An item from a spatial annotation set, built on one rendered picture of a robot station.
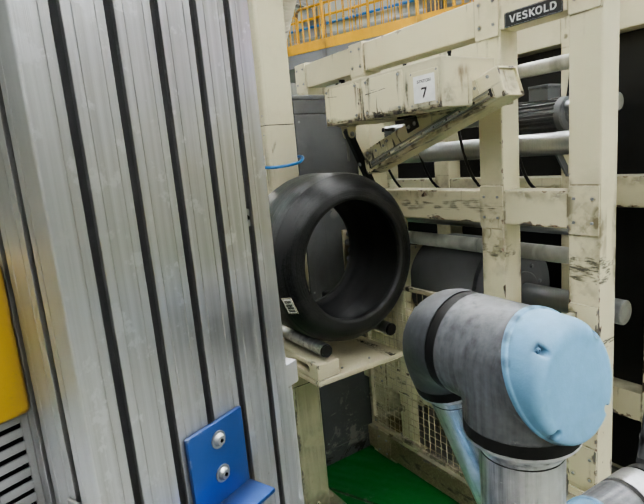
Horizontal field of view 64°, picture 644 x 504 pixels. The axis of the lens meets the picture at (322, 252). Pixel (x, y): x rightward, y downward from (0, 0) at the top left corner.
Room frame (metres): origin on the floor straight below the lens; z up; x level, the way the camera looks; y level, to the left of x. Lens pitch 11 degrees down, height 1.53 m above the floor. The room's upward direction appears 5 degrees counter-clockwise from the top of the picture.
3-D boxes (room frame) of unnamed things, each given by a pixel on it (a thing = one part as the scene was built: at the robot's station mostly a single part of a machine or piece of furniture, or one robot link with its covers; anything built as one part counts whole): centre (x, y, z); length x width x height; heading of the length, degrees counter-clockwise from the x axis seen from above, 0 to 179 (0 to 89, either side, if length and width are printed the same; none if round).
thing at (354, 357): (1.81, -0.01, 0.80); 0.37 x 0.36 x 0.02; 123
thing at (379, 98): (1.87, -0.33, 1.71); 0.61 x 0.25 x 0.15; 33
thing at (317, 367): (1.74, 0.11, 0.84); 0.36 x 0.09 x 0.06; 33
